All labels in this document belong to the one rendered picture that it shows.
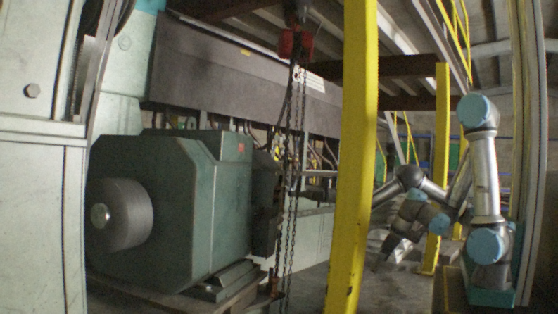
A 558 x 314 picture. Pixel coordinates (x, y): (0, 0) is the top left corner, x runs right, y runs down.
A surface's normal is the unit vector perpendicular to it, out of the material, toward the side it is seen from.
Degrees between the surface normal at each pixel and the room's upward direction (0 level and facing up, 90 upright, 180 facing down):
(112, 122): 90
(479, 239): 98
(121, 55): 90
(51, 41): 90
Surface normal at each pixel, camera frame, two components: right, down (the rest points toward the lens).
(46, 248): 0.77, 0.05
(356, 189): -0.62, -0.06
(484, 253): -0.77, 0.07
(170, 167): -0.33, -0.04
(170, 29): 0.77, -0.16
